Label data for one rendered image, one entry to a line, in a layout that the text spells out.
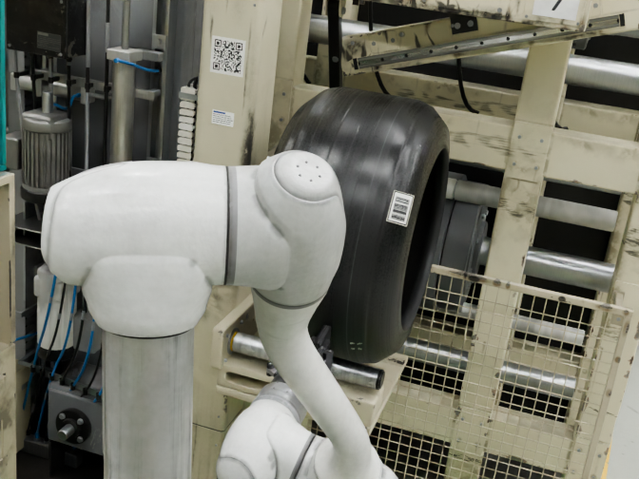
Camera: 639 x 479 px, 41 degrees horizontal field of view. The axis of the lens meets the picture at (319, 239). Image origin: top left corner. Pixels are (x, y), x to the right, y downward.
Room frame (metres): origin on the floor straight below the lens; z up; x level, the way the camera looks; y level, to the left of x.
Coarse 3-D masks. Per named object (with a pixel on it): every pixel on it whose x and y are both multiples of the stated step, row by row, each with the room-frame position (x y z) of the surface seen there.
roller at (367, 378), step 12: (240, 336) 1.70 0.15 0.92; (252, 336) 1.70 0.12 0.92; (240, 348) 1.68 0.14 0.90; (252, 348) 1.68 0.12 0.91; (324, 360) 1.64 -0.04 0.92; (336, 360) 1.64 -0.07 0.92; (348, 360) 1.65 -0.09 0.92; (336, 372) 1.62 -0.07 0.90; (348, 372) 1.62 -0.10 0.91; (360, 372) 1.61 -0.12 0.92; (372, 372) 1.61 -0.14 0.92; (384, 372) 1.63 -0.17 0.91; (360, 384) 1.61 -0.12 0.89; (372, 384) 1.60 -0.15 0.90
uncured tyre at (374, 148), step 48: (336, 96) 1.75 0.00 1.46; (384, 96) 1.78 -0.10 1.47; (288, 144) 1.63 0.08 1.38; (336, 144) 1.61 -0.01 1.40; (384, 144) 1.60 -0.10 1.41; (432, 144) 1.67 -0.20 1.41; (384, 192) 1.53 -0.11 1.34; (432, 192) 2.00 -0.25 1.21; (384, 240) 1.50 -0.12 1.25; (432, 240) 1.93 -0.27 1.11; (336, 288) 1.50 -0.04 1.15; (384, 288) 1.50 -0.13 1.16; (336, 336) 1.54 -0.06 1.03; (384, 336) 1.54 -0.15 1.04
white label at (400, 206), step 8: (400, 192) 1.54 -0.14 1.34; (392, 200) 1.53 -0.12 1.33; (400, 200) 1.53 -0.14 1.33; (408, 200) 1.53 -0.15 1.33; (392, 208) 1.52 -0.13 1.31; (400, 208) 1.52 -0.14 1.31; (408, 208) 1.53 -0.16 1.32; (392, 216) 1.51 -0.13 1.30; (400, 216) 1.52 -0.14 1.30; (408, 216) 1.52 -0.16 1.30; (400, 224) 1.51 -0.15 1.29
